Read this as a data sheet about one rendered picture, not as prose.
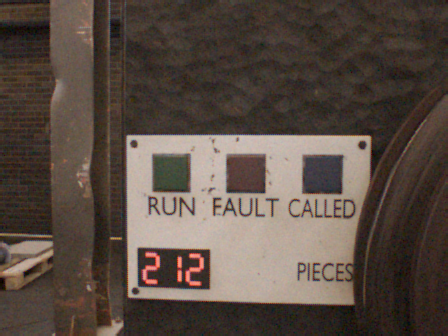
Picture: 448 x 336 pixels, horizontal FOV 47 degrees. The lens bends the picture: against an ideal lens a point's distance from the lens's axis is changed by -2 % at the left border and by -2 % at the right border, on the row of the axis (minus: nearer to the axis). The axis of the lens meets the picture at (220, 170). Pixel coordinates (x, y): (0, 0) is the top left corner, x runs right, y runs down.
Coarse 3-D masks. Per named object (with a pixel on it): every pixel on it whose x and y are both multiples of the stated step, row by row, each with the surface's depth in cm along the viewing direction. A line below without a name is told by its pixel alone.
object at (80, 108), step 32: (64, 0) 303; (96, 0) 331; (64, 32) 304; (96, 32) 333; (64, 64) 305; (96, 64) 334; (64, 96) 306; (96, 96) 335; (64, 128) 307; (96, 128) 336; (64, 160) 308; (96, 160) 337; (64, 192) 309; (96, 192) 338; (64, 224) 310; (96, 224) 339; (64, 256) 311; (96, 256) 340; (64, 288) 312; (96, 288) 341; (64, 320) 313; (96, 320) 312
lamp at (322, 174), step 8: (312, 160) 55; (320, 160) 55; (328, 160) 55; (336, 160) 54; (312, 168) 55; (320, 168) 55; (328, 168) 55; (336, 168) 55; (312, 176) 55; (320, 176) 55; (328, 176) 55; (336, 176) 55; (312, 184) 55; (320, 184) 55; (328, 184) 55; (336, 184) 55
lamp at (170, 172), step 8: (160, 160) 56; (168, 160) 56; (176, 160) 56; (184, 160) 56; (160, 168) 56; (168, 168) 56; (176, 168) 56; (184, 168) 56; (160, 176) 57; (168, 176) 56; (176, 176) 56; (184, 176) 56; (160, 184) 57; (168, 184) 56; (176, 184) 56; (184, 184) 56
